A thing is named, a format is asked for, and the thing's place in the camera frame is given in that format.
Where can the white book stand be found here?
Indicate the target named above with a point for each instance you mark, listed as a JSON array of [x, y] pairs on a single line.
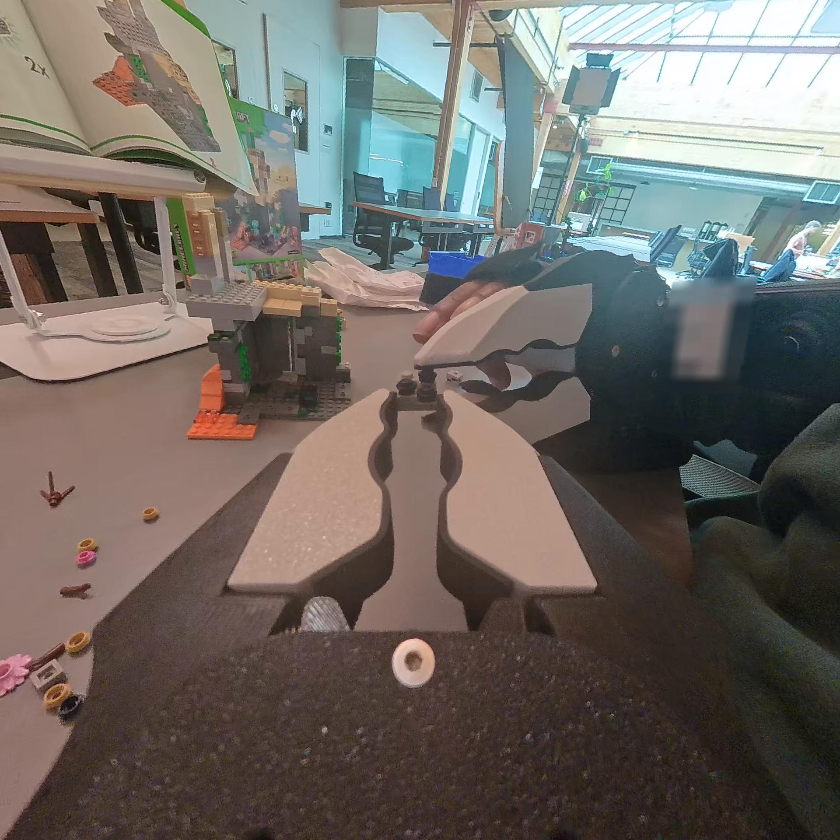
[[118, 354]]

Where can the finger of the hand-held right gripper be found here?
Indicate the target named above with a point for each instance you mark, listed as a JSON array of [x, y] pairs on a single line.
[[499, 321], [558, 410]]

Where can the grey desk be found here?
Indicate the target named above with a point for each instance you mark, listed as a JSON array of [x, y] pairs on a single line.
[[131, 459]]

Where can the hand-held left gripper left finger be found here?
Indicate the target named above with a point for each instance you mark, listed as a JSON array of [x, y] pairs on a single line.
[[315, 512]]

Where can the brick cave model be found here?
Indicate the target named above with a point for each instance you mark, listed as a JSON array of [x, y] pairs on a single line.
[[289, 354]]

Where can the stack of white paper bags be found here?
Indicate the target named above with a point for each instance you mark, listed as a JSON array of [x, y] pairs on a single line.
[[367, 279]]

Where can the wooden conference table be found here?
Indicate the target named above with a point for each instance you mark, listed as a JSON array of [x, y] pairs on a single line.
[[420, 213]]

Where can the person's right hand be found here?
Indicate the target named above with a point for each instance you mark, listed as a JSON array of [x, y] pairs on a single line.
[[459, 298]]

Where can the open instruction booklet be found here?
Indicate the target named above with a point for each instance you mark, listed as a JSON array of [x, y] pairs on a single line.
[[52, 65]]

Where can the green potted plant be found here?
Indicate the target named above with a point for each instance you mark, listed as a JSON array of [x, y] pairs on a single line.
[[594, 190]]

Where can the pink round stud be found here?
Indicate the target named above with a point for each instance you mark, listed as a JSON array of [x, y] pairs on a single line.
[[85, 558]]

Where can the blue plastic bin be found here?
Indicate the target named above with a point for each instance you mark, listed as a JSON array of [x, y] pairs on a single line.
[[453, 266]]

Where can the brown toy pickaxe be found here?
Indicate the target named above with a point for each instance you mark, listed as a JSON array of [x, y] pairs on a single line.
[[58, 491]]

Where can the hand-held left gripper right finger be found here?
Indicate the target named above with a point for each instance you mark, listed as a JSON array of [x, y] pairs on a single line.
[[512, 512]]

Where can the small grey brick assembly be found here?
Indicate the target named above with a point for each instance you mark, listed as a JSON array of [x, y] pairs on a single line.
[[417, 394]]

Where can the wooden side desk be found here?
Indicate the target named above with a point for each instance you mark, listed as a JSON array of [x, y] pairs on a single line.
[[312, 210]]

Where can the black office chair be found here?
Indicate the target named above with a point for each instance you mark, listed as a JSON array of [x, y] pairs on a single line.
[[371, 190]]

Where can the brown toy stick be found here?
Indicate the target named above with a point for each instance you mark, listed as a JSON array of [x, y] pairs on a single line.
[[47, 656], [75, 590]]

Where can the pink flower piece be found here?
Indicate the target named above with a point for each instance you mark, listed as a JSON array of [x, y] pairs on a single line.
[[13, 673]]

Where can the grey mesh chair seat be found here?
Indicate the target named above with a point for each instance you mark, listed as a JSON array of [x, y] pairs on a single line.
[[715, 476]]

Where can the black round stud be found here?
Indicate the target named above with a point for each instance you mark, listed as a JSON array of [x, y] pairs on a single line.
[[69, 707]]

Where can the dark green sweatshirt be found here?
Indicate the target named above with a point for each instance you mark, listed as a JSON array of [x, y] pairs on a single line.
[[787, 590]]

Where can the studio light panel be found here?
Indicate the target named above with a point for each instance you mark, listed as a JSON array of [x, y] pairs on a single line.
[[589, 88]]

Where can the red cardboard box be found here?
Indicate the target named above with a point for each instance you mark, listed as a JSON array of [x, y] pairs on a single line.
[[535, 236]]

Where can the green toy set box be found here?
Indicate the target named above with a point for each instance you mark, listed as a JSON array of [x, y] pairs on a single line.
[[269, 216]]

